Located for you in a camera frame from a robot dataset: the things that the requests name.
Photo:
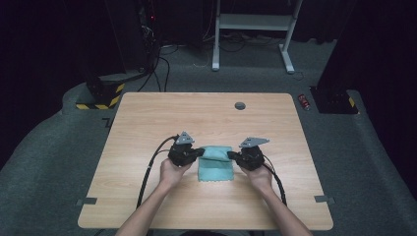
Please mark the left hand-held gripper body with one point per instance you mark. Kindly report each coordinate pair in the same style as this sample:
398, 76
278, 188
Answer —
180, 154

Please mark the yellow-black striped stand base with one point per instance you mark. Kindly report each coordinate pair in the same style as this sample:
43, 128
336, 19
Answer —
108, 98

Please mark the black equipment rack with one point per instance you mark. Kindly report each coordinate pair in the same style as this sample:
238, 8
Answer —
149, 32

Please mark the red can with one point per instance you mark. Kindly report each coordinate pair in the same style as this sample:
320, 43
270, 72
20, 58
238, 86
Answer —
304, 101

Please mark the white metal stand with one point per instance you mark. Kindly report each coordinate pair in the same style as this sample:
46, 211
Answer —
252, 22

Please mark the grey tape strip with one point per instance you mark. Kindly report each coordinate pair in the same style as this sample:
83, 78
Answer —
323, 199
87, 201

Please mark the grey round table grommet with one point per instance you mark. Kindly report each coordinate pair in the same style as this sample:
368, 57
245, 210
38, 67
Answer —
240, 106

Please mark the black stand base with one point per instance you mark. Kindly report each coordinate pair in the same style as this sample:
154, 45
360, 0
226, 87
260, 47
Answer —
334, 101

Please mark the person's right hand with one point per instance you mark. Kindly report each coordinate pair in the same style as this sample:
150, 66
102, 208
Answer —
260, 178

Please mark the person's left hand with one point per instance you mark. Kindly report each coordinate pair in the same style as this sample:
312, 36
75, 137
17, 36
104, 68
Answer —
172, 173

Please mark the teal cloth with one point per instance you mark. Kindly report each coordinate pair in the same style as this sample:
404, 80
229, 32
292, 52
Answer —
216, 168

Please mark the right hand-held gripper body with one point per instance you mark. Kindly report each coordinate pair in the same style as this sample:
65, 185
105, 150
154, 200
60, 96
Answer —
250, 159

